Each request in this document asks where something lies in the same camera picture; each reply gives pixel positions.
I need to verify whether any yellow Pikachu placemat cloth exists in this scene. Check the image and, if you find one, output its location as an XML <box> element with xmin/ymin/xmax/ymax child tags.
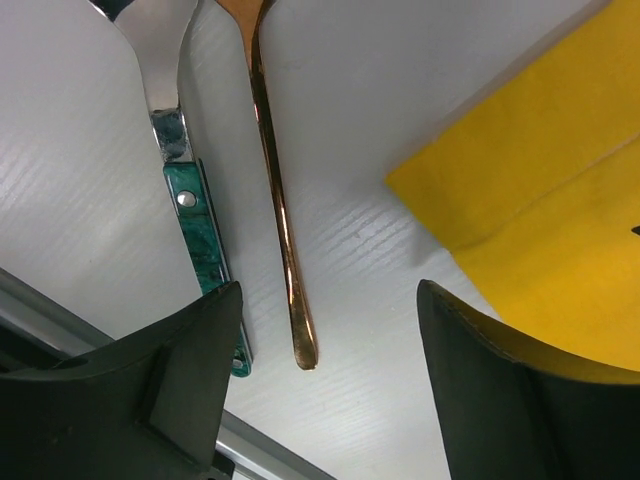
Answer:
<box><xmin>387</xmin><ymin>1</ymin><xmax>639</xmax><ymax>370</ymax></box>

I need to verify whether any green handled silver spoon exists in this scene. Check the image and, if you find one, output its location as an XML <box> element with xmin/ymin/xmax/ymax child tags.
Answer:
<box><xmin>89</xmin><ymin>0</ymin><xmax>254</xmax><ymax>379</ymax></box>

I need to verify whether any aluminium front rail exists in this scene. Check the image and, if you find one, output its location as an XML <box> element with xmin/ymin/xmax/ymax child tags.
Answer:
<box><xmin>1</xmin><ymin>273</ymin><xmax>324</xmax><ymax>479</ymax></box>

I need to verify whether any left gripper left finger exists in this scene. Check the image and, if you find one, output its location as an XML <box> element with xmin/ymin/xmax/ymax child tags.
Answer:
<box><xmin>1</xmin><ymin>282</ymin><xmax>243</xmax><ymax>479</ymax></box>

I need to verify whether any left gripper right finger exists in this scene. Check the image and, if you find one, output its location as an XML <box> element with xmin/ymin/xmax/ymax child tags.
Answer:
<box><xmin>417</xmin><ymin>280</ymin><xmax>639</xmax><ymax>479</ymax></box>

